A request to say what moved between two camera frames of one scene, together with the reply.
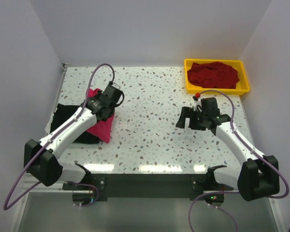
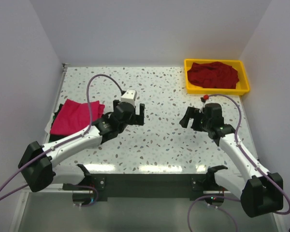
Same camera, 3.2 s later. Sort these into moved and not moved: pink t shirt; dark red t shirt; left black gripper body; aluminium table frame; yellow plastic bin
Moved: pink t shirt; left black gripper body
Not moved: dark red t shirt; yellow plastic bin; aluminium table frame
